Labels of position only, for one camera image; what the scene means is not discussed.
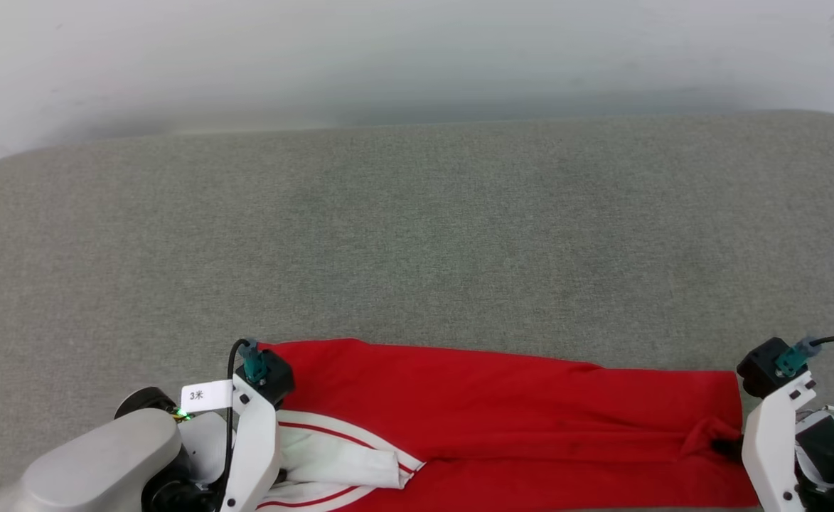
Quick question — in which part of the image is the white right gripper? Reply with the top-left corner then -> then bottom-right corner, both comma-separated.
742,370 -> 818,512

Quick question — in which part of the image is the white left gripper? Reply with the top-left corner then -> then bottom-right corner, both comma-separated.
219,374 -> 282,512

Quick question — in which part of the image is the grey fabric sofa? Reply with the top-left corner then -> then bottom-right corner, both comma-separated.
0,110 -> 834,512

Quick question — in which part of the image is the red basketball jersey white trim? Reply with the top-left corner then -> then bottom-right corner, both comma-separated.
255,338 -> 760,512

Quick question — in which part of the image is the white paper cable tag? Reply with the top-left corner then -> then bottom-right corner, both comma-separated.
180,379 -> 235,414

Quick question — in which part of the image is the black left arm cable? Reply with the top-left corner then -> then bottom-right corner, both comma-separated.
222,338 -> 255,500

